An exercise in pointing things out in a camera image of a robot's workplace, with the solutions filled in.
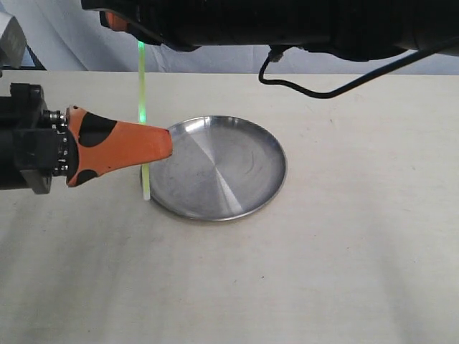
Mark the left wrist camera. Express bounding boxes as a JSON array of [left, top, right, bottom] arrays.
[[0, 12, 27, 68]]

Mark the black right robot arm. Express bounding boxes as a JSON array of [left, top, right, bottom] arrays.
[[81, 1, 458, 62]]

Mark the round stainless steel plate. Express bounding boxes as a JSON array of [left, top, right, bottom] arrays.
[[149, 116, 288, 222]]

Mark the green glow stick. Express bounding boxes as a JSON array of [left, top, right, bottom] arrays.
[[138, 41, 151, 201]]

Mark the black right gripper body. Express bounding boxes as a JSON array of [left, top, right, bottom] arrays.
[[81, 1, 273, 50]]

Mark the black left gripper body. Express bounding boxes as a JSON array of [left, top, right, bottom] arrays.
[[1, 83, 69, 194]]

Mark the white backdrop cloth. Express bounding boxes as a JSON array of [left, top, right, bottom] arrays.
[[0, 0, 459, 76]]

